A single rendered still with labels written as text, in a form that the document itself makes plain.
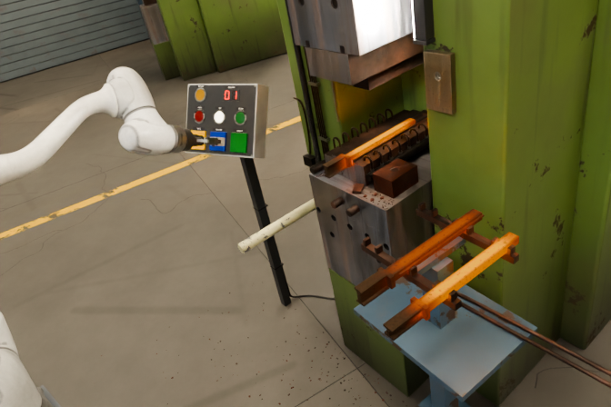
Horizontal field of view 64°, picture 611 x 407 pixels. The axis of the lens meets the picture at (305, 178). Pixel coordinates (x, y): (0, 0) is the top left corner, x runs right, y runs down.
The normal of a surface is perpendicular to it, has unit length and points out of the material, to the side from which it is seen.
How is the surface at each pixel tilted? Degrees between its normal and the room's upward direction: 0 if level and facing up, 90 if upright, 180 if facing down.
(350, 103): 90
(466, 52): 90
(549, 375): 0
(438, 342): 0
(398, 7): 90
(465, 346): 0
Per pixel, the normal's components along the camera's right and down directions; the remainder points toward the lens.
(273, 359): -0.18, -0.85
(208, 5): 0.36, 0.41
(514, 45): 0.62, 0.30
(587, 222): -0.77, 0.44
